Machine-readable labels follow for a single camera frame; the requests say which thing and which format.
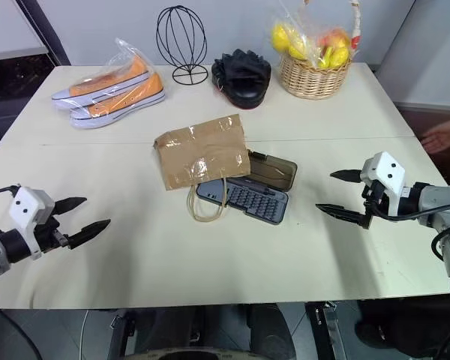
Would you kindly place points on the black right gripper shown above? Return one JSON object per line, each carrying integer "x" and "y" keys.
{"x": 375, "y": 198}

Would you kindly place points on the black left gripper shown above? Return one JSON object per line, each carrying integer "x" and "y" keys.
{"x": 50, "y": 234}

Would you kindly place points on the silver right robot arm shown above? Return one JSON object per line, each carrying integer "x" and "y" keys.
{"x": 439, "y": 197}

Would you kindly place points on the tool bit case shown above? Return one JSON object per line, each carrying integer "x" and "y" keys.
{"x": 255, "y": 204}

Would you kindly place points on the person's bare hand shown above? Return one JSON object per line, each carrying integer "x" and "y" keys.
{"x": 448, "y": 135}

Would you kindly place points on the black metal table leg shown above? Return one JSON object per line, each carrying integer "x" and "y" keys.
{"x": 328, "y": 330}
{"x": 122, "y": 324}

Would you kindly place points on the orange canvas sneaker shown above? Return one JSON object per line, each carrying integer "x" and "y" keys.
{"x": 108, "y": 84}
{"x": 116, "y": 107}

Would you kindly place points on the woven wicker basket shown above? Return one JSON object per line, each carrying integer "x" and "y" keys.
{"x": 313, "y": 78}

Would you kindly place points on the yellow pear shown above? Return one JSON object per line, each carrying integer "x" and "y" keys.
{"x": 339, "y": 56}

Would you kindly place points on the brown paper bag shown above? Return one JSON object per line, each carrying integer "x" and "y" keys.
{"x": 202, "y": 153}

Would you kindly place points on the dark rounded shape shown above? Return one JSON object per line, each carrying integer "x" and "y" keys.
{"x": 270, "y": 330}
{"x": 401, "y": 322}

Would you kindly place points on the yellow lemon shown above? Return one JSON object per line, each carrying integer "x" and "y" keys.
{"x": 298, "y": 50}
{"x": 281, "y": 36}

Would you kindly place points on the black ruffled slipper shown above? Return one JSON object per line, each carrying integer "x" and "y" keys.
{"x": 243, "y": 80}

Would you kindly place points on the red yellow apple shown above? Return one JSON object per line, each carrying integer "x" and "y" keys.
{"x": 337, "y": 39}

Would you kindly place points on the orange sneakers in plastic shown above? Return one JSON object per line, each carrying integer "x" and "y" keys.
{"x": 129, "y": 56}

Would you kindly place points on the clear plastic fruit wrap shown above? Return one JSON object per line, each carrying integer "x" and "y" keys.
{"x": 311, "y": 22}

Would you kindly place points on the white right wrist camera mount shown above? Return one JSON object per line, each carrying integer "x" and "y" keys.
{"x": 384, "y": 168}

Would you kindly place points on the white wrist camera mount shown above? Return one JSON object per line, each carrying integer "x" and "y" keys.
{"x": 27, "y": 204}
{"x": 384, "y": 168}

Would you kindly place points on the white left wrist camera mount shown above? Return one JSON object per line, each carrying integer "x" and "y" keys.
{"x": 27, "y": 204}

